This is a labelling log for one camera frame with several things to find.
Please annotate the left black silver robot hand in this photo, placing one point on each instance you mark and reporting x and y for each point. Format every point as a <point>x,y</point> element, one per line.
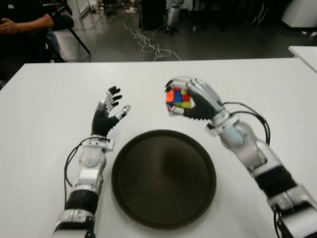
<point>101,121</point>

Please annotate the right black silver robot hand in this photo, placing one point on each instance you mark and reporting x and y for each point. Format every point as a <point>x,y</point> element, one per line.
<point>208,104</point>

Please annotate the multicoloured Rubik's cube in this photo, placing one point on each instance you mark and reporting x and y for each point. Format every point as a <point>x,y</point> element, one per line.
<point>178,98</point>

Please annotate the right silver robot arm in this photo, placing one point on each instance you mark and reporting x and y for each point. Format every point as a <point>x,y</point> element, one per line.
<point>235,136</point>

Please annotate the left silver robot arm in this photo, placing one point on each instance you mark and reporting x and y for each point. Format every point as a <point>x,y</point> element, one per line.
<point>90,158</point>

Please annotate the dark brown round plate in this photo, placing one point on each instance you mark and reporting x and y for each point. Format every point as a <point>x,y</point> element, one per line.
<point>163,178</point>

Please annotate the folded metal stand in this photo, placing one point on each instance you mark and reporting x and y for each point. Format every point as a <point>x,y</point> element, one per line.
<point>258,13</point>

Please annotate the black panel screen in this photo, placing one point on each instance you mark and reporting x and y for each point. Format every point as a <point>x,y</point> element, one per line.
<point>153,15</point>

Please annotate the black chair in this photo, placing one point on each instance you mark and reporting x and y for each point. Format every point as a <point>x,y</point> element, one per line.
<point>64,22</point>

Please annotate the white side table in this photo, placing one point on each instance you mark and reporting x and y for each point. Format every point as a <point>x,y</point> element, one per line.
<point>307,57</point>

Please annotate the white panel board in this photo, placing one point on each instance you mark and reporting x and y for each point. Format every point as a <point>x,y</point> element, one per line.
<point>79,6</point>

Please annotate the seated person in black shirt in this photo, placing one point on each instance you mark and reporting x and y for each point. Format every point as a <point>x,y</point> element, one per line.
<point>24,24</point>

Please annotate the white machine housing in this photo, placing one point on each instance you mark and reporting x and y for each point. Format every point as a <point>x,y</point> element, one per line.
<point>299,12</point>

